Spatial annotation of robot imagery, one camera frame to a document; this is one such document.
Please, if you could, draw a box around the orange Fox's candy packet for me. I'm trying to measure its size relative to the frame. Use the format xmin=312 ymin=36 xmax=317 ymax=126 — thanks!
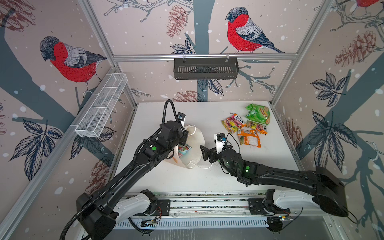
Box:
xmin=238 ymin=129 xmax=261 ymax=148

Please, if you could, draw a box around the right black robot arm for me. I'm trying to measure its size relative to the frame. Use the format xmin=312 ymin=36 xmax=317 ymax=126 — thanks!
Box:
xmin=200 ymin=145 xmax=349 ymax=217

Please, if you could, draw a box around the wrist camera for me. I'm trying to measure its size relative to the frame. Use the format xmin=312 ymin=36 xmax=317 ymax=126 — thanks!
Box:
xmin=214 ymin=133 xmax=227 ymax=154
xmin=177 ymin=112 xmax=186 ymax=127

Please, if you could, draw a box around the Fox's fruits candy packet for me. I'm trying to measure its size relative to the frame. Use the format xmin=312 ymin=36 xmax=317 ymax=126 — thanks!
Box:
xmin=222 ymin=113 xmax=247 ymax=134

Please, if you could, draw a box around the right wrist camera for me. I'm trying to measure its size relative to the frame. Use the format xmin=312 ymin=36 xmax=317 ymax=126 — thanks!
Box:
xmin=214 ymin=133 xmax=227 ymax=154

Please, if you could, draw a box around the white wire mesh basket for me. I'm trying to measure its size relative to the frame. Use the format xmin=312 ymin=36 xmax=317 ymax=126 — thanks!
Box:
xmin=75 ymin=73 xmax=128 ymax=138

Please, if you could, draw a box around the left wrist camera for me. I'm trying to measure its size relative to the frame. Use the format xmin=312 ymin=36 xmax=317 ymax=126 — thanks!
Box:
xmin=177 ymin=112 xmax=186 ymax=127

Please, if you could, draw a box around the black wall basket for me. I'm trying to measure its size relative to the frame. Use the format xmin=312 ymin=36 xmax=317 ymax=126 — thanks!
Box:
xmin=174 ymin=58 xmax=239 ymax=80

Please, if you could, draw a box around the black corrugated cable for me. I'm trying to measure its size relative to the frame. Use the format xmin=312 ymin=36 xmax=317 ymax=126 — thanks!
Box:
xmin=59 ymin=99 xmax=185 ymax=240

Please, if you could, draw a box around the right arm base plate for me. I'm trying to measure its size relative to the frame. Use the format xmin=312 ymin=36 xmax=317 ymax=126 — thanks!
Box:
xmin=248 ymin=199 xmax=291 ymax=217

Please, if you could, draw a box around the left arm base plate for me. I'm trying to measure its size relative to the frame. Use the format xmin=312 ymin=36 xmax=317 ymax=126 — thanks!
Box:
xmin=134 ymin=200 xmax=171 ymax=217

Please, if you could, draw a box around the green snack packet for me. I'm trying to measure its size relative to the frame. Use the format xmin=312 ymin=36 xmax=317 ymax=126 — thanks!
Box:
xmin=246 ymin=104 xmax=270 ymax=126

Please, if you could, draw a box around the printed paper bag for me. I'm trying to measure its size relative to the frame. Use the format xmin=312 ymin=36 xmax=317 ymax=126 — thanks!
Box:
xmin=168 ymin=125 xmax=213 ymax=170

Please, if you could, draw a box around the teal snack packet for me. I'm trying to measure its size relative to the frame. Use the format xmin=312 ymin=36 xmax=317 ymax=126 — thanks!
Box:
xmin=178 ymin=145 xmax=192 ymax=158

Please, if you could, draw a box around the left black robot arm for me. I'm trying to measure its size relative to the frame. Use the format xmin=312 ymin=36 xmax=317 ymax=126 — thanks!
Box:
xmin=75 ymin=120 xmax=188 ymax=240

